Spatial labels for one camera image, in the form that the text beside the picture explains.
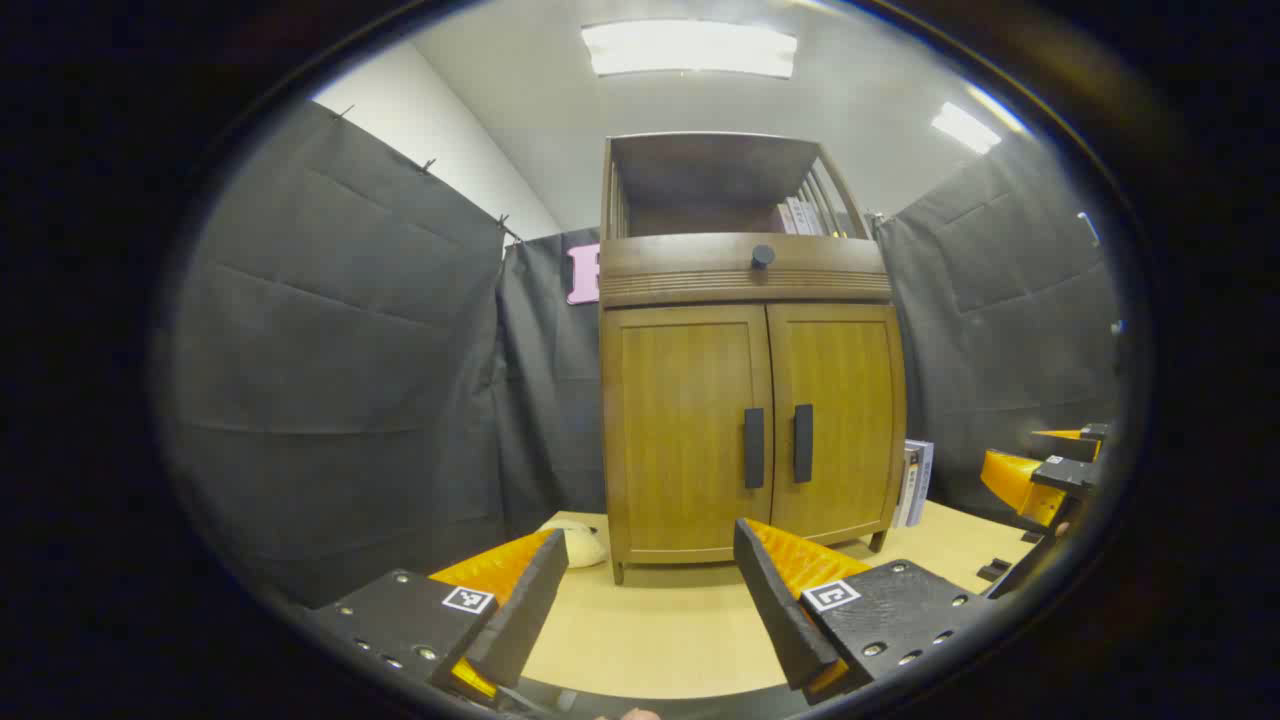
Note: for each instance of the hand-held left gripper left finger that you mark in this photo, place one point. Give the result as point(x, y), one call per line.
point(520, 620)

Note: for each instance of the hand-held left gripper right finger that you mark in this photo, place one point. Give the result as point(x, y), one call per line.
point(775, 610)

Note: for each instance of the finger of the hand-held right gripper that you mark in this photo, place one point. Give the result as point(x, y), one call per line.
point(1065, 445)
point(1065, 475)

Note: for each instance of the wooden cabinet door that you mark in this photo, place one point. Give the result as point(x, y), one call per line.
point(845, 390)
point(680, 420)

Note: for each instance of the wooden double-door shoe cabinet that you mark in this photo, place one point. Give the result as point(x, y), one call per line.
point(700, 160)

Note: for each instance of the wooden cabinet drawer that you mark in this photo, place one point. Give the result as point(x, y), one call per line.
point(680, 265)

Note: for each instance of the small black block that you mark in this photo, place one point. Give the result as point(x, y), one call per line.
point(993, 571)

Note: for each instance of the cream round soft object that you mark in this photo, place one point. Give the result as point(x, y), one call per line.
point(582, 545)

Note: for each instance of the black backdrop cloth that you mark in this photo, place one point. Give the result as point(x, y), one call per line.
point(330, 350)

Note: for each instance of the small ceiling light panel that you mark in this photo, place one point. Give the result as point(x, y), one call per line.
point(963, 127)

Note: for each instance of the round black drawer knob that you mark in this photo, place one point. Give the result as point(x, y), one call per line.
point(763, 257)

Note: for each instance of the tan-spined book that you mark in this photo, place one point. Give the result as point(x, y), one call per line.
point(778, 220)

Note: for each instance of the large ceiling light panel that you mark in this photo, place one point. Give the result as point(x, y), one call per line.
point(690, 48)

